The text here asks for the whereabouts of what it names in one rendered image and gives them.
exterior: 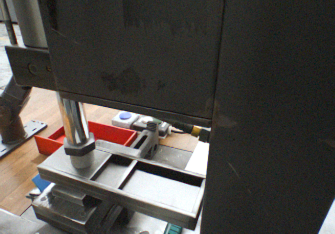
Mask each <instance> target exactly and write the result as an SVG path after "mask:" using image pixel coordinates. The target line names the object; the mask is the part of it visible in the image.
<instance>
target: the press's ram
mask: <svg viewBox="0 0 335 234"><path fill-rule="evenodd" d="M55 94H56V98H57V102H58V107H59V109H60V113H61V118H62V122H63V127H64V131H65V135H66V137H65V138H64V145H63V146H62V147H61V148H59V149H58V150H57V151H55V152H54V153H53V154H52V155H50V156H49V157H48V158H47V159H46V160H45V161H44V162H42V163H41V164H40V165H38V166H37V169H38V172H39V175H40V178H41V179H42V180H45V181H48V182H51V184H50V185H49V186H48V187H47V188H46V189H45V190H44V191H43V192H42V193H41V194H40V196H38V197H37V198H36V199H35V200H34V201H33V202H32V203H31V205H32V207H33V210H34V212H35V215H36V218H37V219H39V220H41V221H44V222H46V223H49V224H51V225H54V226H56V227H59V228H61V229H64V230H65V231H68V232H70V233H73V234H92V233H94V232H96V231H97V230H98V229H99V223H100V221H101V220H102V219H103V217H105V215H106V214H107V212H108V211H109V209H110V208H111V207H112V205H113V204H114V205H117V206H120V207H124V208H126V209H130V210H133V211H136V212H139V213H142V214H145V215H148V216H150V217H154V218H157V219H159V220H161V221H165V222H168V223H170V224H173V225H176V226H179V227H182V228H186V229H189V230H191V231H195V228H196V225H197V222H198V218H199V216H200V213H201V211H202V207H203V199H204V189H205V178H206V175H203V174H199V173H195V172H191V171H188V170H184V169H181V168H177V167H174V166H171V165H166V164H162V163H159V162H154V161H150V160H146V159H143V158H141V150H139V149H135V148H131V147H127V146H122V145H119V144H115V143H111V142H107V141H103V140H100V139H97V141H96V142H95V137H94V135H93V133H92V132H90V131H89V128H88V121H87V115H86V109H85V104H84V103H82V102H76V101H71V100H68V99H62V98H60V96H59V94H58V92H56V91H55Z"/></svg>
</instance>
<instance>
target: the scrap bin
mask: <svg viewBox="0 0 335 234"><path fill-rule="evenodd" d="M87 121H88V128H89V131H90V132H92V133H93V135H94V137H95V142H96V141H97V139H100V140H103V141H107V142H111V143H115V144H119V145H122V146H127V147H130V146H131V145H132V144H133V142H134V141H135V140H136V138H137V131H133V130H129V129H124V128H119V127H115V126H110V125H108V124H103V123H100V122H95V121H91V120H87ZM65 137H66V135H65V131H64V127H63V125H62V127H60V128H59V129H57V130H56V131H54V132H53V133H52V134H50V135H49V136H47V137H46V138H45V137H41V136H37V135H34V138H35V142H36V145H37V147H38V150H39V153H41V154H45V155H48V156H50V155H52V154H53V153H54V152H55V151H57V150H58V149H59V148H61V147H62V146H63V145H64V138H65Z"/></svg>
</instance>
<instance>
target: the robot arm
mask: <svg viewBox="0 0 335 234"><path fill-rule="evenodd" d="M31 91H32V88H31V89H29V90H22V88H21V87H20V86H17V85H16V83H15V81H14V78H13V74H12V76H11V78H10V80H9V82H8V84H7V85H6V87H5V88H4V90H3V91H2V92H1V94H0V134H1V139H0V160H1V159H2V158H4V157H6V156H7V155H8V154H10V153H11V152H13V151H14V150H16V149H18V148H19V147H20V146H22V145H23V144H24V143H25V142H27V141H28V140H30V139H31V138H32V137H34V135H37V134H38V133H40V132H42V131H43V130H45V129H46V128H47V127H48V124H47V123H46V122H43V121H38V120H30V121H28V122H27V123H25V124H24V125H23V122H22V119H21V116H20V113H21V112H22V111H23V109H24V108H25V107H26V105H27V103H28V101H29V100H30V98H31V96H30V93H31Z"/></svg>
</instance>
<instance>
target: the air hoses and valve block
mask: <svg viewBox="0 0 335 234"><path fill-rule="evenodd" d="M154 118H155V117H154ZM156 119H158V120H161V121H163V122H166V123H169V124H171V125H172V127H174V128H176V129H178V130H180V131H181V130H182V131H184V132H187V133H188V134H191V136H193V137H196V138H198V136H199V139H198V141H200V142H203V143H209V137H210V128H202V127H198V126H193V125H190V124H185V123H181V122H176V121H171V120H166V119H161V118H156Z"/></svg>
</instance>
